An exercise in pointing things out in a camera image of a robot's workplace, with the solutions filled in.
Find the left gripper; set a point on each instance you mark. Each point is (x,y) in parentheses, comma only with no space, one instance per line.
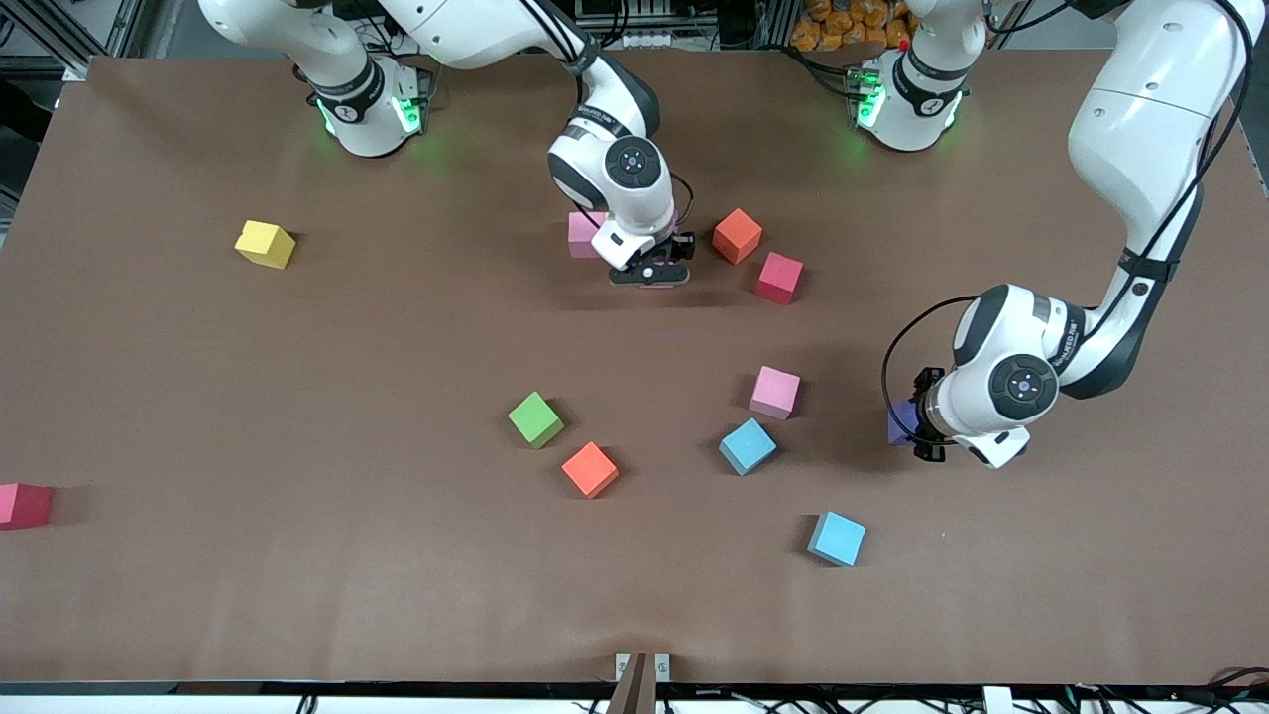
(928,414)

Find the brown table cover sheet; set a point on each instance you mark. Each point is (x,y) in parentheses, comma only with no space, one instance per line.
(297,595)

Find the yellow foam cube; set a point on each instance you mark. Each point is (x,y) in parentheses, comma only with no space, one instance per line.
(265,245)

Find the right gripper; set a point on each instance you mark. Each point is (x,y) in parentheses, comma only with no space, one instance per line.
(681,245)

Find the small metal clamp bracket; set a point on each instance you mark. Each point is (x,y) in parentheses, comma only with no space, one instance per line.
(662,667)

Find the green foam cube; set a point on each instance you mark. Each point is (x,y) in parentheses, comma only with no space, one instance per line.
(535,419)

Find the aluminium frame profile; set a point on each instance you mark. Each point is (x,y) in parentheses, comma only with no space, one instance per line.
(50,28)

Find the purple foam cube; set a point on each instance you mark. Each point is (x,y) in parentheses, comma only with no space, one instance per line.
(902,421)

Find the blue foam cube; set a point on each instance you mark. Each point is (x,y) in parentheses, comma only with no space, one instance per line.
(747,446)
(837,538)

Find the pile of orange objects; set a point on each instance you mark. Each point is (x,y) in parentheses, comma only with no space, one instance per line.
(843,25)

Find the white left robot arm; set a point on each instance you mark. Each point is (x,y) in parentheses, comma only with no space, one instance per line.
(1140,129)

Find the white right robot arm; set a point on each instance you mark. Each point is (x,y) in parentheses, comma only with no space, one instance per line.
(496,30)

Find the red foam cube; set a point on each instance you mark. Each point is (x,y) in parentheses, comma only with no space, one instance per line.
(22,506)
(779,278)

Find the orange foam cube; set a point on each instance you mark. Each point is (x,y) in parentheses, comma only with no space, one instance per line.
(590,469)
(737,236)

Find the brown tapered mount pole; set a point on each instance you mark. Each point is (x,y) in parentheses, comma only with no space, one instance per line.
(627,694)

